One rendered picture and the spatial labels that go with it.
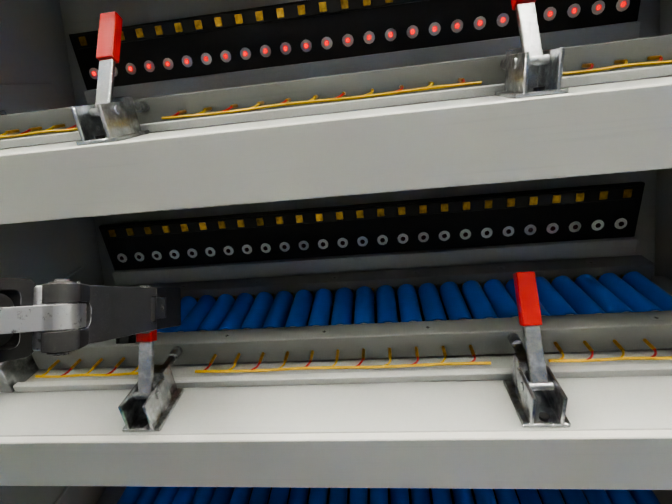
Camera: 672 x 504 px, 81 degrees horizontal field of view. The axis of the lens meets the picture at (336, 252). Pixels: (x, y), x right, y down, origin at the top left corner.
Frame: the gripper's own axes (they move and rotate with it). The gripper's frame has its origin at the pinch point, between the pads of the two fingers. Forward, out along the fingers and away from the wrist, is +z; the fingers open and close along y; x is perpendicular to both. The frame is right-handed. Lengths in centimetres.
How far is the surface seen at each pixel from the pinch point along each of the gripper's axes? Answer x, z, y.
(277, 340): -3.1, 5.3, 8.5
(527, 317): -1.9, 1.1, 26.3
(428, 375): -5.9, 3.9, 20.1
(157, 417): -7.6, 0.8, 1.0
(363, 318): -1.9, 8.1, 15.3
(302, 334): -2.8, 5.7, 10.5
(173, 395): -6.7, 3.1, 0.9
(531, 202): 7.9, 12.6, 31.5
